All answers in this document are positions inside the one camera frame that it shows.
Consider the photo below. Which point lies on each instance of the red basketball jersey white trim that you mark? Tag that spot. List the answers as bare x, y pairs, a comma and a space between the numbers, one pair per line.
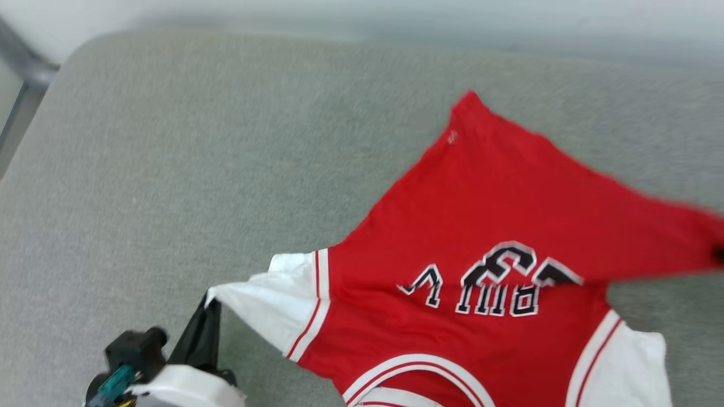
498, 226

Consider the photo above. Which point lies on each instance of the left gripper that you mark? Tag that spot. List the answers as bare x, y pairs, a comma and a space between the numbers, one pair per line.
186, 390

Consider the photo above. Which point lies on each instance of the grey metal frame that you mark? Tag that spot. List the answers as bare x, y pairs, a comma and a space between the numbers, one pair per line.
25, 68

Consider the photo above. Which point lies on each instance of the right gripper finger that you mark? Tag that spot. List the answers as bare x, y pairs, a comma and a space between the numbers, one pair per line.
719, 254

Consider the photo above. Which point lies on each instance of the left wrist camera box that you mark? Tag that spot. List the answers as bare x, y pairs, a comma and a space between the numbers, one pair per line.
136, 347

